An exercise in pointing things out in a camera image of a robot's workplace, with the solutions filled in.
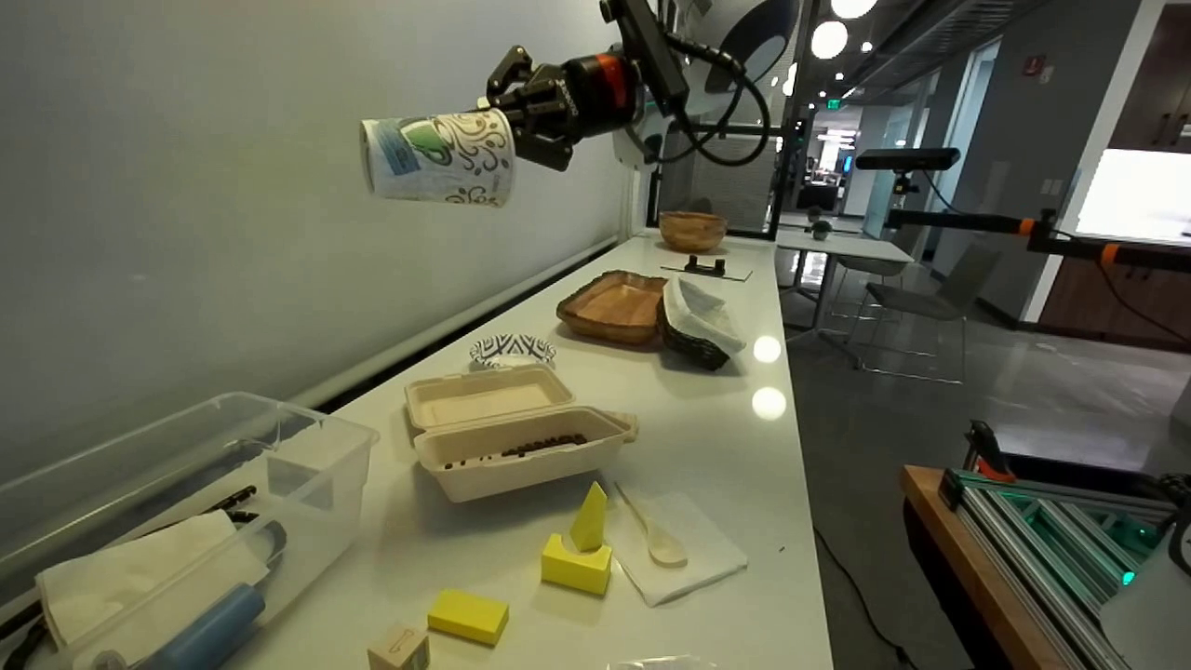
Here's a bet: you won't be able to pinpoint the patterned paper cup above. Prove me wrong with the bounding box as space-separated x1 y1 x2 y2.
358 106 523 208

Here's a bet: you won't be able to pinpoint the black boom with orange joints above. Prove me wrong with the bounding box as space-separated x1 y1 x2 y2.
886 200 1191 272

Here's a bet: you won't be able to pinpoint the wooden mounting board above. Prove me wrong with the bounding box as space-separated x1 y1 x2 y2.
902 463 1056 670

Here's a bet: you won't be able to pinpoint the small wooden block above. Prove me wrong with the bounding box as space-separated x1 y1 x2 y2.
364 622 432 670

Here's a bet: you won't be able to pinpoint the black white patterned plate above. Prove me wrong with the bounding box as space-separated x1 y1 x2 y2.
464 331 560 372

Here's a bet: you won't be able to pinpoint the clear plastic bag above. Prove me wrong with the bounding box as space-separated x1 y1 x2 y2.
605 651 721 670

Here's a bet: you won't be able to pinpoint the beige styrofoam clamshell pack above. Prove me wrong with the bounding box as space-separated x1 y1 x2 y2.
401 360 643 508

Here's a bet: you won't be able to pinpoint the pale plastic spoon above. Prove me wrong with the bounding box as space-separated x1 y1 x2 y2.
615 482 692 573

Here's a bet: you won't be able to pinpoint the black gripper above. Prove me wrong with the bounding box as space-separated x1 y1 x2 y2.
479 43 638 174

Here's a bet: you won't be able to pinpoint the brown coffee beans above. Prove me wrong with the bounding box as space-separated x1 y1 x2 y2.
445 430 597 472

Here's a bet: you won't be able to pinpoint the black pen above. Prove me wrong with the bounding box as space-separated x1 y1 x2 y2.
182 486 264 527

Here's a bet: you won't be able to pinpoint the black orange clamp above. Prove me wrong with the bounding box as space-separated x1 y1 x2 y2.
964 422 1036 487

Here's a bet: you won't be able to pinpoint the yellow flat block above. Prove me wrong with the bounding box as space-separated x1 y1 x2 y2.
426 586 514 651

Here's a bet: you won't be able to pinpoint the round wooden bowl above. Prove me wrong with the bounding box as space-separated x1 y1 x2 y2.
654 205 731 259

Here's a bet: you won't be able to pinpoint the black floor cable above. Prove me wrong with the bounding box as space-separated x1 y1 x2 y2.
811 527 906 670

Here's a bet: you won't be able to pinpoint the black stereo camera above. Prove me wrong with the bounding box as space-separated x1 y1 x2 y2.
854 145 964 179

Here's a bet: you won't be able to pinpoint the white paper sheet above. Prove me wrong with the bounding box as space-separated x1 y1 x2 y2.
654 245 756 286

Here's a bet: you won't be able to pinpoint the clear plastic bin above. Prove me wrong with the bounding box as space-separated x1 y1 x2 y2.
0 388 385 636

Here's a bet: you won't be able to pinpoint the brown wooden tray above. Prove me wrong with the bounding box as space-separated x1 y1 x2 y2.
556 267 674 349

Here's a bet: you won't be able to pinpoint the blue tube with grey cap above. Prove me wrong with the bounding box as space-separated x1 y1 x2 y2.
133 517 292 670

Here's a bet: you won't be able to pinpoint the yellow wedge block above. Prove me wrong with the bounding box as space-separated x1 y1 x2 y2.
567 477 615 556

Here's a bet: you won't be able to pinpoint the yellow cube block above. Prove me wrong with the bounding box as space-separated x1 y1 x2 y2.
535 528 617 605

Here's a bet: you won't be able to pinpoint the white tissue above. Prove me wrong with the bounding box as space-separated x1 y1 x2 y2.
35 508 273 663

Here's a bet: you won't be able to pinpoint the grey background table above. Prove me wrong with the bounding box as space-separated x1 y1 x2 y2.
773 220 916 272

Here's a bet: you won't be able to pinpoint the aluminium rail robot base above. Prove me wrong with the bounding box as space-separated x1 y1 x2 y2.
940 463 1191 670

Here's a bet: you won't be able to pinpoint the white paper napkin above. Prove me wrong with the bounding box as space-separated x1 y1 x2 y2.
597 486 752 612

